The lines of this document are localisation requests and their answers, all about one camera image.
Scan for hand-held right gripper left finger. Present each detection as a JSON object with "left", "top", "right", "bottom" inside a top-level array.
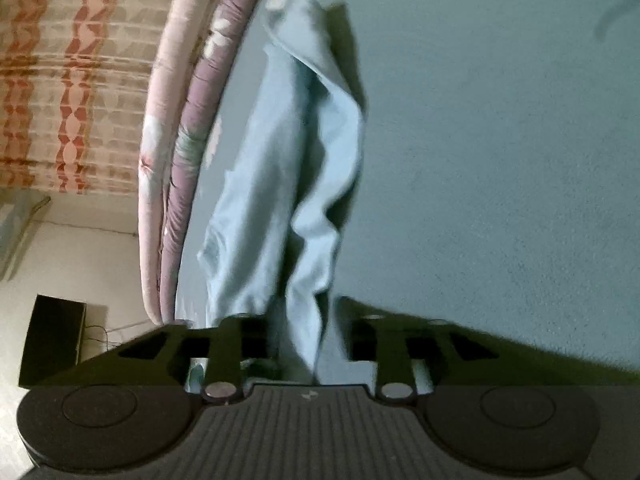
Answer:
[{"left": 55, "top": 314, "right": 273, "bottom": 405}]

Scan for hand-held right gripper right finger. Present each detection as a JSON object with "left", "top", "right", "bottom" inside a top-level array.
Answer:
[{"left": 332, "top": 296, "right": 571, "bottom": 405}]

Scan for light blue printed t-shirt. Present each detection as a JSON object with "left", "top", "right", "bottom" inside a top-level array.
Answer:
[{"left": 197, "top": 0, "right": 368, "bottom": 386}]

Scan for purple floral quilt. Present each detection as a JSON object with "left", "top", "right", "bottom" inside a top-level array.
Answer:
[{"left": 160, "top": 0, "right": 281, "bottom": 323}]

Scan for patterned pink curtain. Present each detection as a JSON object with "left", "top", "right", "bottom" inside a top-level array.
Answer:
[{"left": 0, "top": 0, "right": 181, "bottom": 196}]

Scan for wall cables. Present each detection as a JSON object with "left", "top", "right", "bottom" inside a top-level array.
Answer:
[{"left": 82, "top": 322, "right": 151, "bottom": 353}]

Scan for black wall monitor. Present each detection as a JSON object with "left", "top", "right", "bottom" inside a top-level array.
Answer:
[{"left": 19, "top": 295, "right": 87, "bottom": 388}]

